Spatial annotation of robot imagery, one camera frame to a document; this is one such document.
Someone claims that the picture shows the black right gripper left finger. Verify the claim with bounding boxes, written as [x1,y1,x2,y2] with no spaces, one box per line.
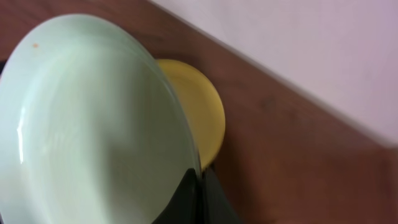
[153,168,197,224]

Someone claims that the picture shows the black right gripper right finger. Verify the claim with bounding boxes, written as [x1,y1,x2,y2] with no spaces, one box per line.
[202,169,242,224]

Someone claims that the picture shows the yellow plate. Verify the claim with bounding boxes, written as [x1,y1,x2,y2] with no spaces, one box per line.
[157,59,226,170]

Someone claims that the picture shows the light blue plate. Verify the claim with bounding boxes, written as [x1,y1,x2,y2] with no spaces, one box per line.
[1,14,200,223]

